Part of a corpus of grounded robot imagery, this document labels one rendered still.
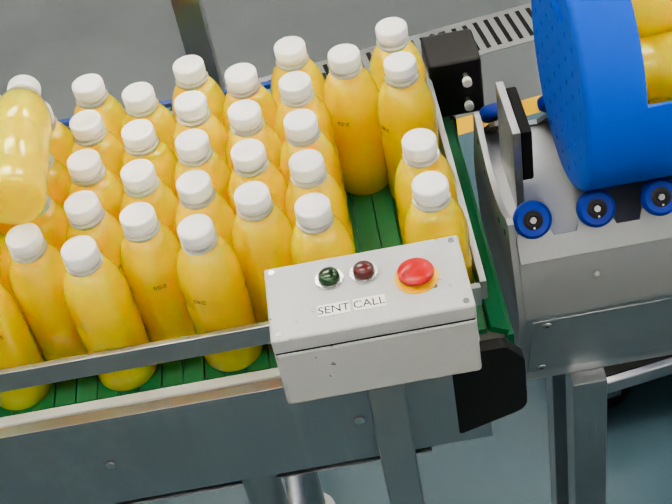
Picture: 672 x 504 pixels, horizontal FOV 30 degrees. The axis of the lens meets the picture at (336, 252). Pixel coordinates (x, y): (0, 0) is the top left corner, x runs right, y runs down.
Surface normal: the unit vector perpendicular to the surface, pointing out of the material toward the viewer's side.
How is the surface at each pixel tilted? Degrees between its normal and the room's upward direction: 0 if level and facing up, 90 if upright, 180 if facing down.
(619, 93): 65
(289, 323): 0
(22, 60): 0
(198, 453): 90
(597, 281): 70
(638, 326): 110
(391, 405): 90
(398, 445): 90
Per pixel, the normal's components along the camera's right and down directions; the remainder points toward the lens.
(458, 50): -0.15, -0.70
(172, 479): 0.11, 0.70
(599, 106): 0.05, 0.43
